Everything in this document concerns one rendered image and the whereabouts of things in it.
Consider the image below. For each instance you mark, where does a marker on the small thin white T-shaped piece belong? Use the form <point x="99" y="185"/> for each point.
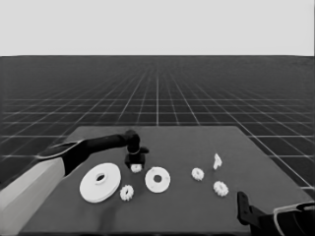
<point x="217" y="162"/>

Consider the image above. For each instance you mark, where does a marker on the white round carrier wide hole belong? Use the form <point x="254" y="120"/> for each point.
<point x="151" y="183"/>

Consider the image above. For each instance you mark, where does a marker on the small white toothed gear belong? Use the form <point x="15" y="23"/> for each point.
<point x="123" y="193"/>
<point x="224" y="189"/>
<point x="200" y="174"/>
<point x="139" y="169"/>

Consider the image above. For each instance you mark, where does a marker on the large thick white disc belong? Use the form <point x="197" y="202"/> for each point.
<point x="92" y="190"/>

